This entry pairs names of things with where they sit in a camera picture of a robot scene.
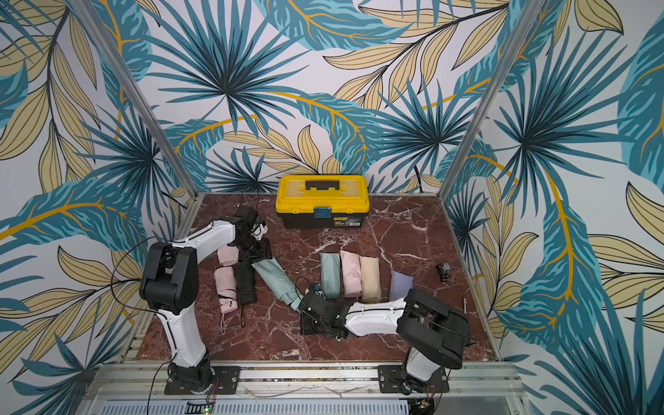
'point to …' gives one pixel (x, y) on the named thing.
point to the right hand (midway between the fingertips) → (300, 324)
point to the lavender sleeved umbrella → (400, 285)
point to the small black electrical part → (443, 270)
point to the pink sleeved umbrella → (352, 273)
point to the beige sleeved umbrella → (370, 279)
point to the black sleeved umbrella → (245, 276)
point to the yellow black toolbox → (322, 201)
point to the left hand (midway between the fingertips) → (266, 258)
